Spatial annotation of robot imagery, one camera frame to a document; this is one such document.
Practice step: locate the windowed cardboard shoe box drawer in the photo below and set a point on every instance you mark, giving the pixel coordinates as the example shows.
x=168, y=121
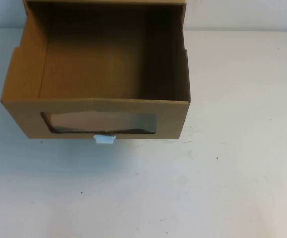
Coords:
x=21, y=119

